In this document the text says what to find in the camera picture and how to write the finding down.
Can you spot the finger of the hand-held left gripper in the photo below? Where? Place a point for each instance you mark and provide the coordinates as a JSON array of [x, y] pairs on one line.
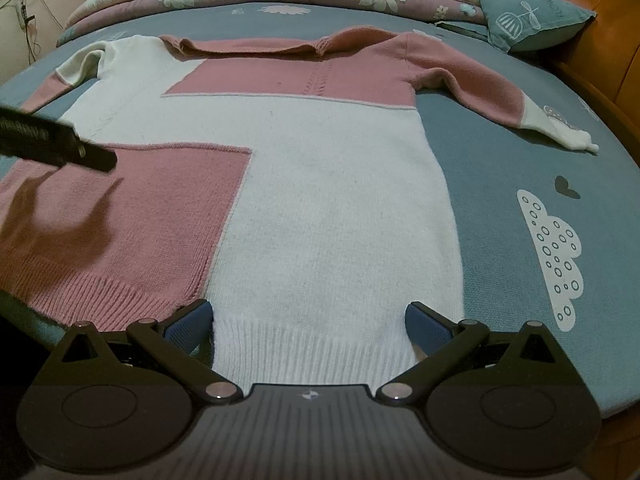
[[90, 155]]

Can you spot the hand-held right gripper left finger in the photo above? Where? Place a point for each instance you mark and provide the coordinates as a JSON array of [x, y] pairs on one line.
[[192, 327]]

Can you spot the bed with teal printed sheet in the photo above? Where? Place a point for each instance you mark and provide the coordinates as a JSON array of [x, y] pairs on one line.
[[500, 160]]

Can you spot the wooden bed headboard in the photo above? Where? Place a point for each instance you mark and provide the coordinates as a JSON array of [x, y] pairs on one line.
[[615, 35]]

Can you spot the pink and white knit sweater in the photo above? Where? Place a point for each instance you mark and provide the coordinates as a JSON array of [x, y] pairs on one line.
[[325, 185]]

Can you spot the teal printed pillow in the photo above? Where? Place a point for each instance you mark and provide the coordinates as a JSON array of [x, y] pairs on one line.
[[540, 10]]

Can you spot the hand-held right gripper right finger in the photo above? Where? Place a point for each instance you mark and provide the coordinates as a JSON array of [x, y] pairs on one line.
[[425, 330]]

